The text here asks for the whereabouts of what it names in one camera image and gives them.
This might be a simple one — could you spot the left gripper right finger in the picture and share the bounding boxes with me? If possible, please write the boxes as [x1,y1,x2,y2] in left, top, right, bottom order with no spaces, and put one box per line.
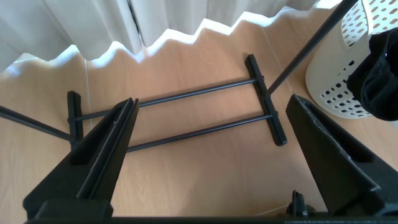
[285,94,398,217]

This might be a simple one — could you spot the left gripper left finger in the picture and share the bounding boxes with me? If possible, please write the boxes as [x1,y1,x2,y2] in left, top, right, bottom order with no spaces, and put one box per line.
[23,98,140,218]

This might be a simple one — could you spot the white laundry basket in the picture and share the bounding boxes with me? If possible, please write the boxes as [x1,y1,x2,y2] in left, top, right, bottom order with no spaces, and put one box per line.
[305,0,398,119]

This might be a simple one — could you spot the black clothes rack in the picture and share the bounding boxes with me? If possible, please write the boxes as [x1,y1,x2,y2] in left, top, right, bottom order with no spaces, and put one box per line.
[0,0,358,153]

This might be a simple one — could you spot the black shorts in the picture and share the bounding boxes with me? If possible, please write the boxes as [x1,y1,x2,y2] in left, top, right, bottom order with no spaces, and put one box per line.
[346,26,398,122]

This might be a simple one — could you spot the beige curtain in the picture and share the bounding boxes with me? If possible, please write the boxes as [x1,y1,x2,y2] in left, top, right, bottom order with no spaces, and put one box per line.
[0,0,318,74]

